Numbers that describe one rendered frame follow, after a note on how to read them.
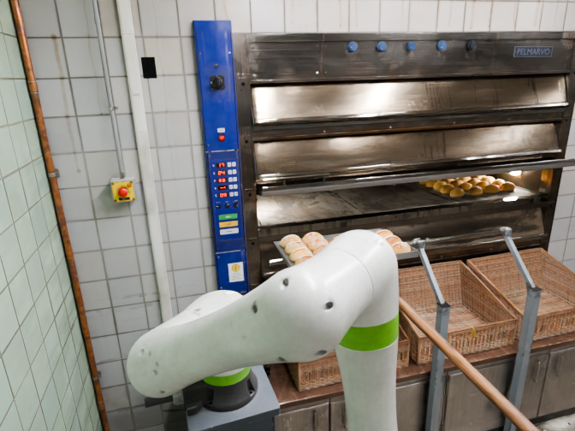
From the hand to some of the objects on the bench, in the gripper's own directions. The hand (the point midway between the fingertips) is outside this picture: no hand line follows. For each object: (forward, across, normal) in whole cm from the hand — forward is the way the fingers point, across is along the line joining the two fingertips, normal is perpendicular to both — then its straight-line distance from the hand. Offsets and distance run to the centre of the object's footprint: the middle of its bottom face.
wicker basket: (+121, +61, -129) cm, 187 cm away
